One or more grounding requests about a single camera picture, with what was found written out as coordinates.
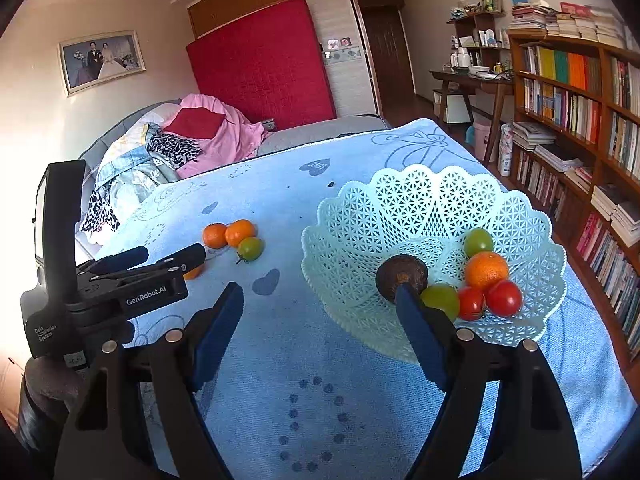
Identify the white storage box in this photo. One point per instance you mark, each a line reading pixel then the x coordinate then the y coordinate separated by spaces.
pixel 456 109

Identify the person's left forearm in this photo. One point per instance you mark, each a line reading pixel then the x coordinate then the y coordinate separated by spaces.
pixel 40 425

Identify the light green plastic lattice basket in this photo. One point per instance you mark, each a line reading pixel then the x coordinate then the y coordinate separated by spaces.
pixel 425 210

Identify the smooth orange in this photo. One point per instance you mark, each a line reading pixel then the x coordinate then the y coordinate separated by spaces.
pixel 240 232

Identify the wooden desk shelf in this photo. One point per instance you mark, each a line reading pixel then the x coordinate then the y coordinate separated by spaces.
pixel 480 27

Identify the red cushion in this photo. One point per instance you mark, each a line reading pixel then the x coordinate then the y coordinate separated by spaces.
pixel 192 121

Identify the wooden bookshelf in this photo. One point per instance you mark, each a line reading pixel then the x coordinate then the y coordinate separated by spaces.
pixel 575 125

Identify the blue printed towel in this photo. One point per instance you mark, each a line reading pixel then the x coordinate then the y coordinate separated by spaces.
pixel 300 360

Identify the pink blanket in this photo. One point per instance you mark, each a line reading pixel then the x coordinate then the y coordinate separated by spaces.
pixel 230 140

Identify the dark brown round fruit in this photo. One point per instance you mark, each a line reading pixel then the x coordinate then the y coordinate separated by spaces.
pixel 400 272

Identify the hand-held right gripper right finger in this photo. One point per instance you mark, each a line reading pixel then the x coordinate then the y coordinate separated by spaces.
pixel 422 340

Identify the grey sofa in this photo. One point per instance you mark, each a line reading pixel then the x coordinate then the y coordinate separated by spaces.
pixel 320 132

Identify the white and yellow pillow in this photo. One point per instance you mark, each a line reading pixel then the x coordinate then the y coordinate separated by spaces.
pixel 127 140

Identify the red mattress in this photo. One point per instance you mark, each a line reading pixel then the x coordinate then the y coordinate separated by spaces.
pixel 260 70

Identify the white kettle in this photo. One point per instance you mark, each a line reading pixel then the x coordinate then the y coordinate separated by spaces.
pixel 463 57

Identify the stack of books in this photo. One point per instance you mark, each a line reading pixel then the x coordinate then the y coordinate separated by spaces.
pixel 565 22

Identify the small red tomato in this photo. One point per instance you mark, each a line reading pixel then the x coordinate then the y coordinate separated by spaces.
pixel 471 304

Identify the framed wall photo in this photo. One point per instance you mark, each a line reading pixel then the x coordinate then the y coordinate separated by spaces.
pixel 102 60

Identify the white panelled wardrobe door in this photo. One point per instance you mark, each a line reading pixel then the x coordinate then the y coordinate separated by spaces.
pixel 345 80

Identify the white bag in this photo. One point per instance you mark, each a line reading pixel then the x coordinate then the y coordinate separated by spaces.
pixel 506 152

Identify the green tomato with dark stem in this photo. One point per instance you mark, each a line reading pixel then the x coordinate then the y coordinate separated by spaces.
pixel 250 249

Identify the dark wooden door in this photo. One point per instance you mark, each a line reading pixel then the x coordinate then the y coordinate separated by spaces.
pixel 387 55

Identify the green floral quilt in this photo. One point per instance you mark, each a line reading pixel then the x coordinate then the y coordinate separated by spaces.
pixel 130 175

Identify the person's left hand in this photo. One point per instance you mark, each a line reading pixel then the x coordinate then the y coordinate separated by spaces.
pixel 50 382

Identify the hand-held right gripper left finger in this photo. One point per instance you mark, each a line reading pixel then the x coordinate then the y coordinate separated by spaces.
pixel 215 340

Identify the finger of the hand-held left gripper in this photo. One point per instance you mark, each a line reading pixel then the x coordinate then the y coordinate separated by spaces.
pixel 122 259
pixel 170 266

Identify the small framed picture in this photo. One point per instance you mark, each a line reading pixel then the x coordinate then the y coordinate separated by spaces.
pixel 491 2

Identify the pile of clothes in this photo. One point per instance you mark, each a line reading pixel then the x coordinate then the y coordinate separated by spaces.
pixel 175 150

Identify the large speckled orange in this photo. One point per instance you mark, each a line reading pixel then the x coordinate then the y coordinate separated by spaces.
pixel 192 273

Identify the pink bucket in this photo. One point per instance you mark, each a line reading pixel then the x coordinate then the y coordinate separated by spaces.
pixel 482 140

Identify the small orange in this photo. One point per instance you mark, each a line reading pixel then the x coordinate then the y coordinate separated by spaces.
pixel 215 236

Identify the large red tomato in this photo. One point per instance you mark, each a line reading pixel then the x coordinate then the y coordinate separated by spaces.
pixel 503 298

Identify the wooden desk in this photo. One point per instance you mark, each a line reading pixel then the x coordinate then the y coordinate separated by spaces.
pixel 475 82

